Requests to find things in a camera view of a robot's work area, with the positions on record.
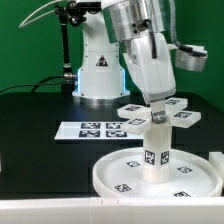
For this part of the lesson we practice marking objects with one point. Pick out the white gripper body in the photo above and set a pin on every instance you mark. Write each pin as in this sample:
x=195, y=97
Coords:
x=153, y=76

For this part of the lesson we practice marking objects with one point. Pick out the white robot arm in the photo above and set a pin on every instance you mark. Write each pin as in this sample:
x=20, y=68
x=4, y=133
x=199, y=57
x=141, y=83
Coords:
x=132, y=30

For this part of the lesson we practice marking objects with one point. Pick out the white marker tag sheet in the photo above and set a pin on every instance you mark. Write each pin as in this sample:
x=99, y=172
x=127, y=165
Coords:
x=93, y=130

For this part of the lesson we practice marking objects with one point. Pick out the white cross-shaped table base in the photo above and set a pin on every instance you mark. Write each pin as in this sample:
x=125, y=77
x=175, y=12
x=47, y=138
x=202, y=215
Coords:
x=140, y=119

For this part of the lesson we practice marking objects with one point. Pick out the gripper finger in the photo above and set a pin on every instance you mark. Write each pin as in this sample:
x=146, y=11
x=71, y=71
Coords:
x=158, y=112

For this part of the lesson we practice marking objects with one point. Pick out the white front rail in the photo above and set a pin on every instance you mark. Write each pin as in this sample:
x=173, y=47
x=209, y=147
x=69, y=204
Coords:
x=113, y=211

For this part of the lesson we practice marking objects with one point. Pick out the white round table top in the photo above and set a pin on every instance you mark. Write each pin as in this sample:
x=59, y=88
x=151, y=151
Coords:
x=134, y=172

